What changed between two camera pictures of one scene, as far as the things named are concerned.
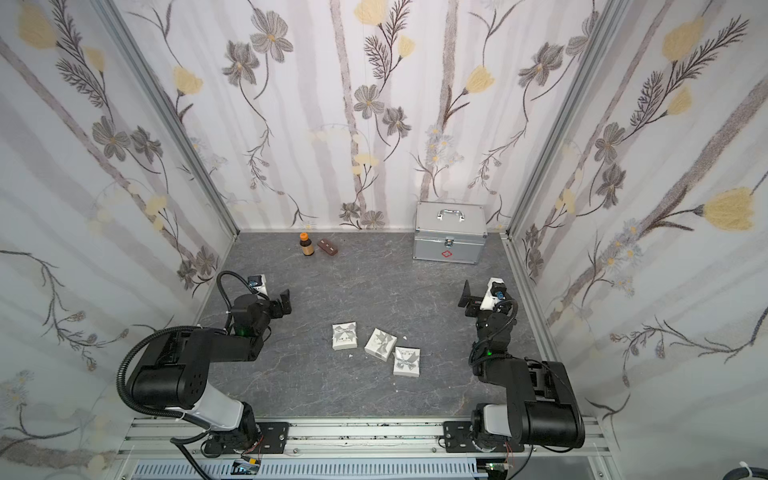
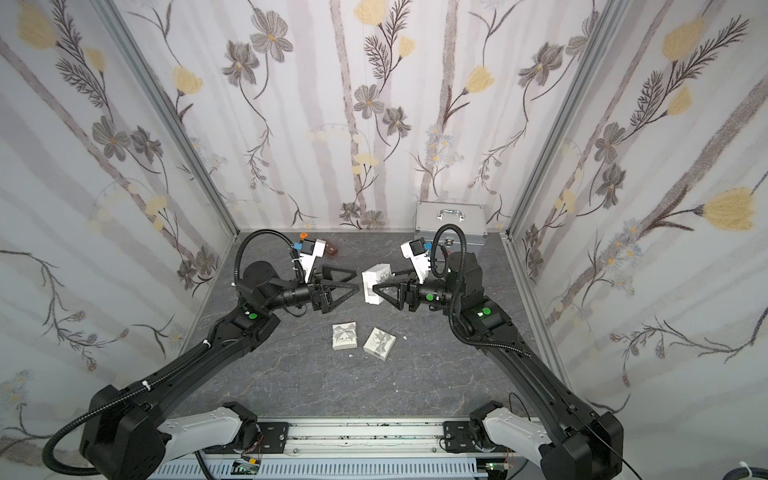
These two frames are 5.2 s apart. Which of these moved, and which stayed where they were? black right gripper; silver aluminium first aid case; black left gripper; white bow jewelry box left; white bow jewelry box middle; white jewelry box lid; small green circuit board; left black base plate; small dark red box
Moved: white jewelry box lid; black left gripper; black right gripper
Stayed: white bow jewelry box middle; small green circuit board; silver aluminium first aid case; left black base plate; small dark red box; white bow jewelry box left
